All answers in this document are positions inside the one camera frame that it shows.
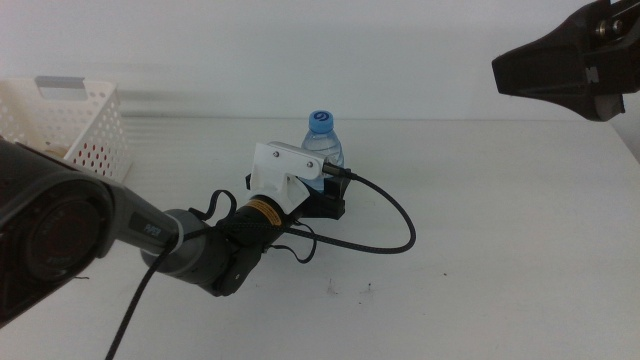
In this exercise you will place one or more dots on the clear water bottle blue cap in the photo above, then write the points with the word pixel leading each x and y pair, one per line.
pixel 320 122

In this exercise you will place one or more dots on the white perforated plastic basket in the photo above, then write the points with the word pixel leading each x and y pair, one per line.
pixel 102 86

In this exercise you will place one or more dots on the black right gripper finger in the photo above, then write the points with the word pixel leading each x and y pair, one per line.
pixel 540 70

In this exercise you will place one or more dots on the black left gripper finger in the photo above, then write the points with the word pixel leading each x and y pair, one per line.
pixel 337 187

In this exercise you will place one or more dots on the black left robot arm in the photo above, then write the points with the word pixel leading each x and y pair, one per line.
pixel 50 225

